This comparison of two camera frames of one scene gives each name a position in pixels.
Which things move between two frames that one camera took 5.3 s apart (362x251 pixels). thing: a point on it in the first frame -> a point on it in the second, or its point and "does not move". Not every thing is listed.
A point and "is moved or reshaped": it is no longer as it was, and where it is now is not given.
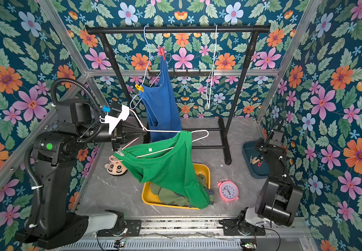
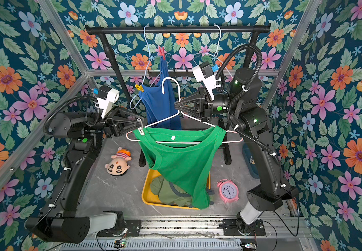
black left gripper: x=120 y=133 -> x=112 y=127
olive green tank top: x=167 y=197 does not move
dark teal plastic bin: x=257 y=163 does not move
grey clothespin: x=119 y=151 -> x=141 y=127
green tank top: x=170 y=162 -> x=186 y=155
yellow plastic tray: x=148 y=196 does not move
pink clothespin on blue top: x=161 y=52 does not move
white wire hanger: x=111 y=158 -> x=238 y=134
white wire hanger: x=208 y=103 is moved or reshaped
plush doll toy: x=115 y=167 does not move
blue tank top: x=161 y=105 does not move
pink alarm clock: x=228 y=190 does not move
